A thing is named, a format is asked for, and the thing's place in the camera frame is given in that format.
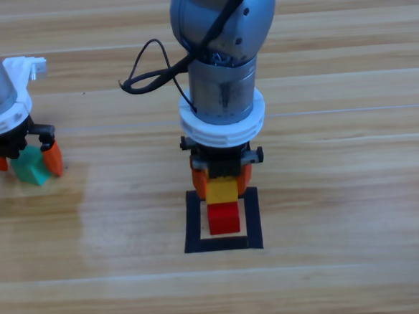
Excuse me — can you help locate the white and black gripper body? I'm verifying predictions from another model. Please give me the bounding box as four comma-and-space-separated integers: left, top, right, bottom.
175, 83, 271, 184
0, 54, 57, 161

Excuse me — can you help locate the yellow wooden cube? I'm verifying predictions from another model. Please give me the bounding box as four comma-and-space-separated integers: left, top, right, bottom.
204, 175, 240, 205

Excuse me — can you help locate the green wooden cube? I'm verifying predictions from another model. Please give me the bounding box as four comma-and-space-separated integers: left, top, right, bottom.
9, 144, 52, 189

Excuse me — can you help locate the red wooden cube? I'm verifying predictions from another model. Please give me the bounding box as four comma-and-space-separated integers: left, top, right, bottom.
206, 201, 242, 236

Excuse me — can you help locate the black tape square outline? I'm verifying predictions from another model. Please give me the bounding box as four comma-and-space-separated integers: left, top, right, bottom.
179, 185, 265, 255

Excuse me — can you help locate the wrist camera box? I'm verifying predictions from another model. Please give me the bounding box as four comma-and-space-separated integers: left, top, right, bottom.
31, 56, 50, 82

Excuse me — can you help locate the thin black arm wire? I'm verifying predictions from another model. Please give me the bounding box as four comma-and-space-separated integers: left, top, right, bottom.
128, 35, 198, 118

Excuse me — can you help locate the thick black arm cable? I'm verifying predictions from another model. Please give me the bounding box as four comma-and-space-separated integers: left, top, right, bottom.
111, 0, 263, 97

